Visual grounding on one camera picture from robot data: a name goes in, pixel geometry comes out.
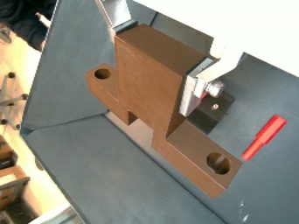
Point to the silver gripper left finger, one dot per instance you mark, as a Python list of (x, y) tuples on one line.
[(117, 15)]

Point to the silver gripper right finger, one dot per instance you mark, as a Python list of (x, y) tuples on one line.
[(202, 80)]

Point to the brown T-shaped block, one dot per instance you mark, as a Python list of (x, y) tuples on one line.
[(141, 89)]

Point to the black angle fixture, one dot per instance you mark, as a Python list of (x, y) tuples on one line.
[(208, 115)]

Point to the red peg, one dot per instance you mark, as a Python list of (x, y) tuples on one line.
[(265, 136)]

